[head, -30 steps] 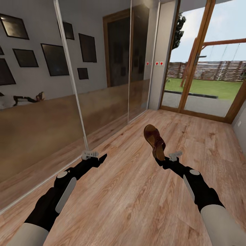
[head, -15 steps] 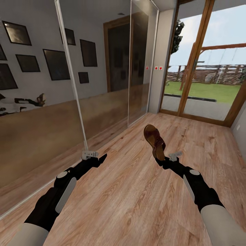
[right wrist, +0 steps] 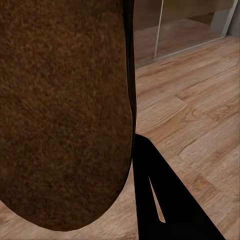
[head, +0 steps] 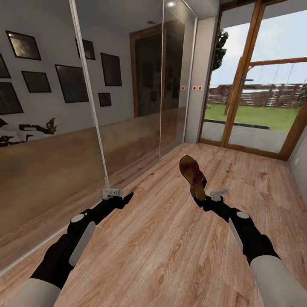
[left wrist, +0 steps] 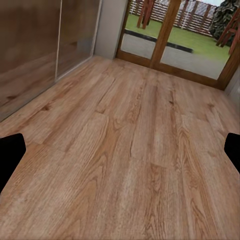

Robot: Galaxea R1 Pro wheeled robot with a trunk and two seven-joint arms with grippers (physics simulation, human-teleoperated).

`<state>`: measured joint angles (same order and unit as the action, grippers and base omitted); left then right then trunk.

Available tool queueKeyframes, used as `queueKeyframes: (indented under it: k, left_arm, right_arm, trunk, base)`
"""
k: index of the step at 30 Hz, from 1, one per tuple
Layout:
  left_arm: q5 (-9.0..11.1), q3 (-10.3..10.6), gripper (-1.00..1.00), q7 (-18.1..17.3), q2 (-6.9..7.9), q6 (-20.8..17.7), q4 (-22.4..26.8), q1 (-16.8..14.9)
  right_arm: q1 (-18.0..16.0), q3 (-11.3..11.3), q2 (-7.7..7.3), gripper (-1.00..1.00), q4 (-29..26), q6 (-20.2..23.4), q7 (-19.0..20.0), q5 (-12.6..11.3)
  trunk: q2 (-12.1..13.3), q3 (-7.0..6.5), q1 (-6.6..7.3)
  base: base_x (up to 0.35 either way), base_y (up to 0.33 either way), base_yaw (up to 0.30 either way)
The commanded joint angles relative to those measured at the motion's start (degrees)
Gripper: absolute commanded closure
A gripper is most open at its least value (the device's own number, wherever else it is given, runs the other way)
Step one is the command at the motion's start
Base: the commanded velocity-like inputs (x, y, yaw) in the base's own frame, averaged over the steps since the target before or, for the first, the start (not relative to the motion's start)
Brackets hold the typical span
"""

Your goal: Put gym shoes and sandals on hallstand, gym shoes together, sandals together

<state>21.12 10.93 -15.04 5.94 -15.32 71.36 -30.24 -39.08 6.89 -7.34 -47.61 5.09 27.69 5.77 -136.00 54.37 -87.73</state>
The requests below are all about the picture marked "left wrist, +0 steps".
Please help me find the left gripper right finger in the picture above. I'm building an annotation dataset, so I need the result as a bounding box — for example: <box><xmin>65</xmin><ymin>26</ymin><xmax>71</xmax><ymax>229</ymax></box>
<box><xmin>224</xmin><ymin>133</ymin><xmax>240</xmax><ymax>173</ymax></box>

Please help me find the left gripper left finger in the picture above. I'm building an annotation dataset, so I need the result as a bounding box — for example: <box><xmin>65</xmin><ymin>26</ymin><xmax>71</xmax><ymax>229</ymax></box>
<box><xmin>0</xmin><ymin>133</ymin><xmax>26</xmax><ymax>193</ymax></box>

